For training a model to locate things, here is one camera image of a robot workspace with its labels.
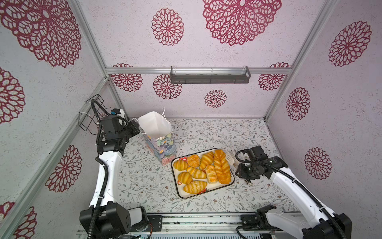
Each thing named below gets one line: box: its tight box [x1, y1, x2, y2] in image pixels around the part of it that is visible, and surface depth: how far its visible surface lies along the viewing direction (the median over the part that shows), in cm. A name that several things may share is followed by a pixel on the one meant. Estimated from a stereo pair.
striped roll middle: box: [186, 166, 207, 179], surface depth 89 cm
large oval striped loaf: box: [183, 180, 208, 194], surface depth 83 cm
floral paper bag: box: [137, 106, 178, 166], surface depth 89 cm
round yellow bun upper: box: [173, 159, 189, 172], surface depth 92 cm
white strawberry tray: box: [170, 148, 235, 199], surface depth 87 cm
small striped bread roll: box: [205, 164, 218, 184], surface depth 89 cm
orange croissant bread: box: [187, 154, 201, 168], surface depth 94 cm
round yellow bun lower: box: [177, 171, 193, 185], surface depth 87 cm
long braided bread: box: [213, 149, 232, 185], surface depth 91 cm
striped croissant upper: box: [199, 151, 214, 171], surface depth 94 cm
